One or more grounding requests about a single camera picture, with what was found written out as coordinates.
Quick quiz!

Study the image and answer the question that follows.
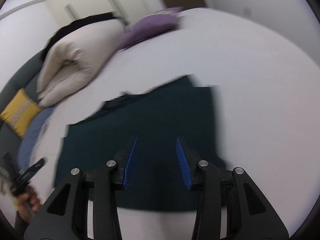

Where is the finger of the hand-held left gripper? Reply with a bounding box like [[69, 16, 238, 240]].
[[11, 157, 48, 196]]

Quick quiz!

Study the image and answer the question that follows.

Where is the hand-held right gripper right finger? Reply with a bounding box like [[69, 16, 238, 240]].
[[175, 137, 290, 240]]

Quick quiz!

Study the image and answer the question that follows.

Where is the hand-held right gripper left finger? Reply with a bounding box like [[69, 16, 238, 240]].
[[24, 135, 138, 240]]

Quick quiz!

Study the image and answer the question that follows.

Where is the dark green sweater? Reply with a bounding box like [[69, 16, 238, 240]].
[[54, 74, 227, 212]]

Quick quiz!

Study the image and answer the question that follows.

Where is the person's left forearm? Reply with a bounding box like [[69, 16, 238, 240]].
[[14, 209, 33, 233]]

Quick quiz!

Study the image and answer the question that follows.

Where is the person's left hand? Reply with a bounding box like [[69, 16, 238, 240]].
[[16, 186, 43, 222]]

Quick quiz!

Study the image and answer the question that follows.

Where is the blue pillow with white trim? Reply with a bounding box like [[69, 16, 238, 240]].
[[18, 105, 57, 170]]

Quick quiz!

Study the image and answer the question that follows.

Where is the yellow patterned throw pillow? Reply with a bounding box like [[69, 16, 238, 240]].
[[0, 88, 43, 138]]

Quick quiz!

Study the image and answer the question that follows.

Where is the grey-blue upholstered headboard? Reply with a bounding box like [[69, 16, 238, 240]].
[[0, 52, 50, 160]]

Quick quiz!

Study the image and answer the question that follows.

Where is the folded beige duvet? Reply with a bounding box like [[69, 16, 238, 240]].
[[36, 17, 125, 108]]

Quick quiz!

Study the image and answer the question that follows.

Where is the purple cushion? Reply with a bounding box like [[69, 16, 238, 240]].
[[119, 7, 184, 50]]

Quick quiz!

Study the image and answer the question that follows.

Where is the black cloth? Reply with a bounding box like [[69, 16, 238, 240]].
[[41, 12, 118, 62]]

